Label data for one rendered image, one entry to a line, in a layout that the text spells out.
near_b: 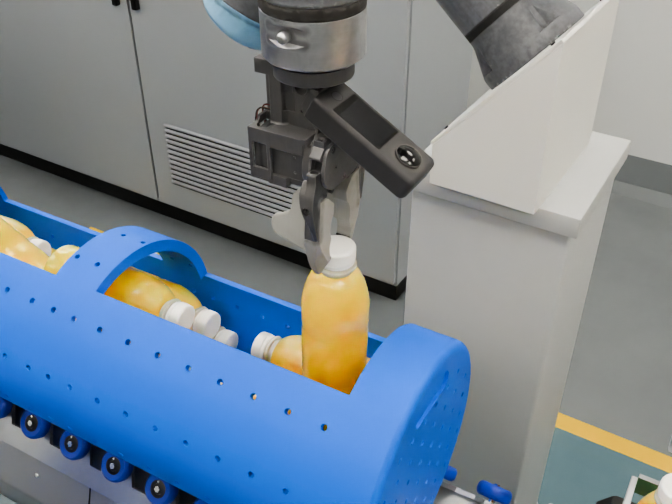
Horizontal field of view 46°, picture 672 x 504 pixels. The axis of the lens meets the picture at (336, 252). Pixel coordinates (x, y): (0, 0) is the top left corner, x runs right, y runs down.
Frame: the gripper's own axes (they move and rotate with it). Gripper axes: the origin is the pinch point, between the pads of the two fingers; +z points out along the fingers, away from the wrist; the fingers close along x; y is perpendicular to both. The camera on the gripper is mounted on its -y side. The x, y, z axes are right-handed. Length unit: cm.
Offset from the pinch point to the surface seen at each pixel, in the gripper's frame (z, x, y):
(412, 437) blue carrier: 16.1, 4.9, -11.6
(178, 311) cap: 16.1, 0.8, 21.7
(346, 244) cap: -0.8, -0.7, -0.8
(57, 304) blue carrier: 13.4, 9.1, 32.8
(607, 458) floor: 135, -111, -26
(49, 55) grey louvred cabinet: 73, -146, 211
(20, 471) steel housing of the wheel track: 47, 14, 45
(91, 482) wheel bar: 42, 12, 31
